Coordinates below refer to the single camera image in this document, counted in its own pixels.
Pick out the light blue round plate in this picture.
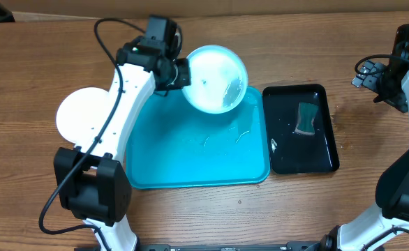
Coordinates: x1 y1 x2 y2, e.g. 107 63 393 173
182 45 248 114

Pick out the green sponge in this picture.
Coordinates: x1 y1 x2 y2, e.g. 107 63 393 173
295 102 319 136

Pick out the white round plate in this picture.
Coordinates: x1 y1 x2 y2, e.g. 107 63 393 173
56 87 112 144

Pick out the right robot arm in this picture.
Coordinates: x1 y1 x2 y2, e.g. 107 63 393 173
309 41 409 250

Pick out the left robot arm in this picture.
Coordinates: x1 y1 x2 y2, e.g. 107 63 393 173
48 33 190 250

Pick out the teal plastic tray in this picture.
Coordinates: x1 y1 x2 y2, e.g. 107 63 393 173
126 87 270 190

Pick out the black plastic tray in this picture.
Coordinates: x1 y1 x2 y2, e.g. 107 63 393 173
262 84 340 174

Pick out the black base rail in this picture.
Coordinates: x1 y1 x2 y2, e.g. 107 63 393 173
74 240 385 251

